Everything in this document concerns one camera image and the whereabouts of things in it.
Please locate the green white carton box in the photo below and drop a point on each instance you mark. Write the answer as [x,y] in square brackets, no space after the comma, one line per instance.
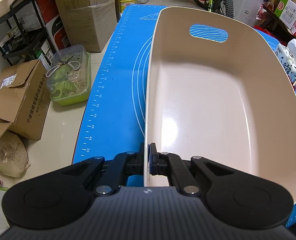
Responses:
[286,12]

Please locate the black metal shelf rack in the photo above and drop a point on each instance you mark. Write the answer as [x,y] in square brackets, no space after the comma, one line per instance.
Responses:
[23,35]

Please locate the large taped cardboard box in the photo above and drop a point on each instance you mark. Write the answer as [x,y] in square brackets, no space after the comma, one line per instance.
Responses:
[88,22]

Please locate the brown paper sack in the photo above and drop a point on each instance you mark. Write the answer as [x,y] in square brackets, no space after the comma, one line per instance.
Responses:
[14,159]

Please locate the blue silicone baking mat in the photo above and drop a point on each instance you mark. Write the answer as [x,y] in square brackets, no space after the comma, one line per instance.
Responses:
[114,118]

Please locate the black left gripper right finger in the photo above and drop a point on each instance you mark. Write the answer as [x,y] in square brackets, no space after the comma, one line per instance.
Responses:
[234,197]

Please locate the open cardboard box on floor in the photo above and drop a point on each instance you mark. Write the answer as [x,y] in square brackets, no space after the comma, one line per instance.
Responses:
[24,99]

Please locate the beige plastic storage bin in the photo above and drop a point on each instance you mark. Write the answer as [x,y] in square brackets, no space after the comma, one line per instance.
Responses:
[216,89]

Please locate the green clear lidded container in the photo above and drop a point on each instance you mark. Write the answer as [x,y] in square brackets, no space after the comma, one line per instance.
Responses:
[69,77]

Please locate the white tissue pack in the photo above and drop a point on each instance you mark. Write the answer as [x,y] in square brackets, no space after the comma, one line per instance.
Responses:
[287,59]

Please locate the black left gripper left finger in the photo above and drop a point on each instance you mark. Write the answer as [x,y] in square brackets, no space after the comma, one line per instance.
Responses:
[58,198]

